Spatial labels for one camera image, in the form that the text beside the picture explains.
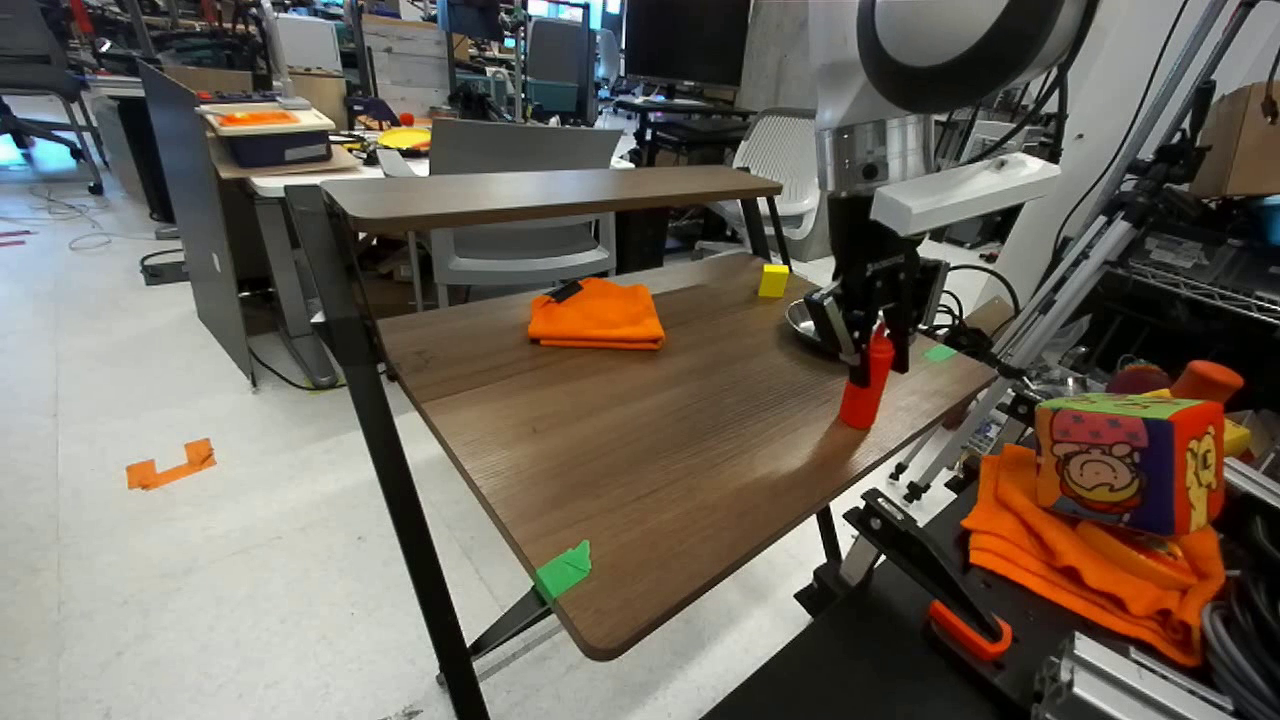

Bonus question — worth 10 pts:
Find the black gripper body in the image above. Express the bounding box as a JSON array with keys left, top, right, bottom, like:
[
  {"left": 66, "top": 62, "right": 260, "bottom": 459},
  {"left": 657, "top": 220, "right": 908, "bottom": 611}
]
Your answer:
[{"left": 825, "top": 192, "right": 949, "bottom": 326}]

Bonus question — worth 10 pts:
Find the red ketchup bottle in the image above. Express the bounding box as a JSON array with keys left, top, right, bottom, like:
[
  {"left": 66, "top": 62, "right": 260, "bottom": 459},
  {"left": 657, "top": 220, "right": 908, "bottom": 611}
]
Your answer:
[{"left": 838, "top": 325, "right": 899, "bottom": 437}]

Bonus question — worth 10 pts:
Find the round steel bowl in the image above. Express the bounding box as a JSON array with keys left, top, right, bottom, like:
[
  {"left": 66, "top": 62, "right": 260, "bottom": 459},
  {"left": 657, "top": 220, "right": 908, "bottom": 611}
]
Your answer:
[{"left": 778, "top": 290, "right": 855, "bottom": 362}]

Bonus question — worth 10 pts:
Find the folded orange cloth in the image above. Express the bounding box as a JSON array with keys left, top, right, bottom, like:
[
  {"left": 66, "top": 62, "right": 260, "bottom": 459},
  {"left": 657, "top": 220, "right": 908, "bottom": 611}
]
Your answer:
[{"left": 525, "top": 276, "right": 670, "bottom": 354}]

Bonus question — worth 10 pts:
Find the black orange table clamp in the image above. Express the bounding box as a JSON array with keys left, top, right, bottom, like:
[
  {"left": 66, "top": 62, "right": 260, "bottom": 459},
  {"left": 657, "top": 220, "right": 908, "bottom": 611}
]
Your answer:
[{"left": 840, "top": 485, "right": 1018, "bottom": 667}]

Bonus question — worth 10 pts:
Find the colourful soft toy cube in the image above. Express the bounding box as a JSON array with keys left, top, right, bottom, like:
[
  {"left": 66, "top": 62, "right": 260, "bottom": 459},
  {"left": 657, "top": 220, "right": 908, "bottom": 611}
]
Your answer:
[{"left": 1033, "top": 389, "right": 1232, "bottom": 540}]

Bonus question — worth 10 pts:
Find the crumpled orange cloth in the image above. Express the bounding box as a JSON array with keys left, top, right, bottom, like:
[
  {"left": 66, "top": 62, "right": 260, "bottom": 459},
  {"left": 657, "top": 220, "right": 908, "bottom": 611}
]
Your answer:
[{"left": 958, "top": 440, "right": 1232, "bottom": 670}]

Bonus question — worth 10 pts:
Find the black computer monitor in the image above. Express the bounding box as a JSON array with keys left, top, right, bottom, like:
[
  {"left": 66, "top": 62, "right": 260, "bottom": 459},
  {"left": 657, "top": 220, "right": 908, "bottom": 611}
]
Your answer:
[{"left": 619, "top": 0, "right": 751, "bottom": 90}]

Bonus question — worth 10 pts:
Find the brown wooden shelf riser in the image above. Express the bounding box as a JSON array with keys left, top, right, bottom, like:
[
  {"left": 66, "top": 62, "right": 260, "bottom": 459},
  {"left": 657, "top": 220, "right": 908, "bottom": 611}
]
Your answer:
[{"left": 318, "top": 163, "right": 791, "bottom": 311}]

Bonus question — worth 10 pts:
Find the grey office chair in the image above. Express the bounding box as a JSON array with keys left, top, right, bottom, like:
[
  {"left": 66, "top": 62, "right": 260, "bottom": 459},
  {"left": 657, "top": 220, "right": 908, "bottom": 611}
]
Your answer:
[{"left": 425, "top": 117, "right": 632, "bottom": 307}]

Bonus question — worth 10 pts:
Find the long green tape strip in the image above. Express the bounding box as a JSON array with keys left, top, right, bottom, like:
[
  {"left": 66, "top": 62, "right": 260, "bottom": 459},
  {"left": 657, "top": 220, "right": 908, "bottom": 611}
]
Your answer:
[{"left": 531, "top": 536, "right": 597, "bottom": 607}]

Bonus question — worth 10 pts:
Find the dark box orange top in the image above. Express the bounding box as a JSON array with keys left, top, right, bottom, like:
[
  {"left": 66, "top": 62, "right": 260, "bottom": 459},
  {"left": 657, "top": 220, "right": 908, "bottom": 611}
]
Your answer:
[{"left": 196, "top": 100, "right": 339, "bottom": 171}]

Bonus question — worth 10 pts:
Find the dark grey partition panel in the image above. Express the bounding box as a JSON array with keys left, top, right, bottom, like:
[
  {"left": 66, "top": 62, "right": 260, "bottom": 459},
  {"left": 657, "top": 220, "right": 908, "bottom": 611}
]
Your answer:
[{"left": 135, "top": 62, "right": 264, "bottom": 393}]

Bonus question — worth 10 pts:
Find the orange bracket on floor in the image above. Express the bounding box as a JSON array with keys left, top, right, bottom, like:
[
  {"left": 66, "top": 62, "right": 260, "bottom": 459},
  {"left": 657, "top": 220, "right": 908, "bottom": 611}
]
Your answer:
[{"left": 126, "top": 437, "right": 219, "bottom": 496}]

